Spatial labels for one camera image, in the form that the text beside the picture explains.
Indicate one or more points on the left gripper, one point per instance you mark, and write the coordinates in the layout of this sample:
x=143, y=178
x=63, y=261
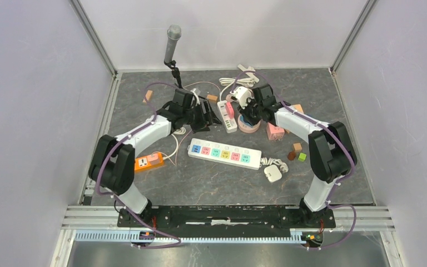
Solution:
x=206, y=119

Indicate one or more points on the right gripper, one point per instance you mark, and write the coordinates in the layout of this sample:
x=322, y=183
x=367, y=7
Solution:
x=244, y=113

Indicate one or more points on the pink cube adapter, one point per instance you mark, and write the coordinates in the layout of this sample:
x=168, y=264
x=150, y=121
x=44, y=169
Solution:
x=274, y=132

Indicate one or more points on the long white power strip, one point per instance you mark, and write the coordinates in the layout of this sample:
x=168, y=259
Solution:
x=225, y=154

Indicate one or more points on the beige dragon cube adapter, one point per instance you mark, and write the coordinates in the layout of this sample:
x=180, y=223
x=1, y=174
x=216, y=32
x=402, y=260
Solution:
x=298, y=107

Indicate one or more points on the white cube adapter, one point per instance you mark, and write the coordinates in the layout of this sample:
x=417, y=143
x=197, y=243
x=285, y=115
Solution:
x=272, y=173

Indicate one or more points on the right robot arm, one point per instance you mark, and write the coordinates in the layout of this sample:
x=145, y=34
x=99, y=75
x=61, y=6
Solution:
x=331, y=153

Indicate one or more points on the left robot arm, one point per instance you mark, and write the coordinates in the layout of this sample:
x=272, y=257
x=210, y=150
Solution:
x=113, y=162

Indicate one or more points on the round pink socket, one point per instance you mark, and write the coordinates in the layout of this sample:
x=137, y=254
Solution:
x=246, y=127

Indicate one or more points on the pink plug on orange strip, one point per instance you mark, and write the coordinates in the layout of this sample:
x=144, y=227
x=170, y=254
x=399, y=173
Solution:
x=155, y=159

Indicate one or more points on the wooden block near tripod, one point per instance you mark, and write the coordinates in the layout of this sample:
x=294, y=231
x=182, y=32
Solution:
x=212, y=98

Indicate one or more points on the pink flat adapter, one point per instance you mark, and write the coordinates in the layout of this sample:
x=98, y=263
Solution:
x=229, y=110

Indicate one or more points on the short white power strip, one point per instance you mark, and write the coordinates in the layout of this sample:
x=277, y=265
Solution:
x=229, y=124

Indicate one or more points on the white clip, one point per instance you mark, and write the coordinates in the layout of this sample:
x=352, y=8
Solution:
x=250, y=72

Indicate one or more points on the wooden block left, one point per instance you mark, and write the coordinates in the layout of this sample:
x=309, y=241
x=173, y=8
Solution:
x=148, y=96

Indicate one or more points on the small wooden cube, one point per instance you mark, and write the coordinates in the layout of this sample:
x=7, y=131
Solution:
x=297, y=147

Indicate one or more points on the orange power strip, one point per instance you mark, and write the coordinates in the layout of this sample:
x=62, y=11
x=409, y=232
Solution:
x=141, y=165

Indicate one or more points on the green cube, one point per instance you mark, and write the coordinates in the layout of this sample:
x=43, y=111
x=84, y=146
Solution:
x=302, y=157

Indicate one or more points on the grey microphone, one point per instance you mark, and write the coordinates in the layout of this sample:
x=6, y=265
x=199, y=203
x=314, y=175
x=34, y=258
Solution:
x=174, y=33

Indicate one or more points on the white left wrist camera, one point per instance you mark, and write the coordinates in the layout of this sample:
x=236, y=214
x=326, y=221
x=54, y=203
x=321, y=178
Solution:
x=195, y=92

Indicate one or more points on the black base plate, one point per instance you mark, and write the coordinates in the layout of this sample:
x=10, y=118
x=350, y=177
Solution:
x=234, y=221

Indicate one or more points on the slotted cable duct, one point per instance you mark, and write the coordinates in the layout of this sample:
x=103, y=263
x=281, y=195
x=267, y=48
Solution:
x=145, y=236

